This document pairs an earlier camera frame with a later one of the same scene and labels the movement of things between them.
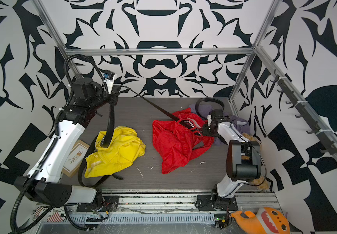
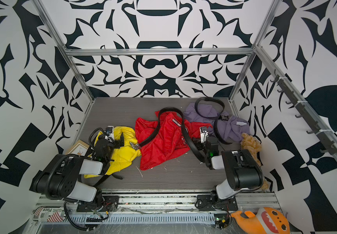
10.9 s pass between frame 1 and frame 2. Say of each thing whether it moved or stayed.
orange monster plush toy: stayed
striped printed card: stayed
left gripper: moved
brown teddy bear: stayed
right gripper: moved
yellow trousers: stayed
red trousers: moved
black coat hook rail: stayed
